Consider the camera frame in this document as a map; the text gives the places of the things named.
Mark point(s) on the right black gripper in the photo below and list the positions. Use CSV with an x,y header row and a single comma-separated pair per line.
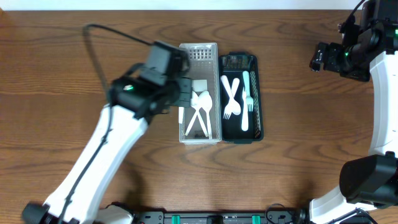
x,y
336,50

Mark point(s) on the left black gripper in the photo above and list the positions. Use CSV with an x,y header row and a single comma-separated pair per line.
x,y
185,92

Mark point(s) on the white plastic spoon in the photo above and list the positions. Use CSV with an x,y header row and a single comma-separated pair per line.
x,y
207,105
195,104
200,97
181,114
230,93

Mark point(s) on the white plastic fork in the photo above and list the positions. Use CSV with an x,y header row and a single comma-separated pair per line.
x,y
231,99
245,119
249,99

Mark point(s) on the black plastic basket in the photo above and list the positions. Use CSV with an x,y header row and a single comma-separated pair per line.
x,y
231,69

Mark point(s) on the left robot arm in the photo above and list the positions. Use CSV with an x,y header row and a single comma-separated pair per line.
x,y
142,92

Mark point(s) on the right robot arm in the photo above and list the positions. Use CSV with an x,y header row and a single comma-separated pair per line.
x,y
368,52

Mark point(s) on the white label sticker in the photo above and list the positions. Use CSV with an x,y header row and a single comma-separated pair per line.
x,y
199,85

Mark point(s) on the clear plastic basket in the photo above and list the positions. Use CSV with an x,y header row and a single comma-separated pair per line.
x,y
203,66

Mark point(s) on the black mounting rail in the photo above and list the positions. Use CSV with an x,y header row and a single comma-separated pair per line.
x,y
269,216

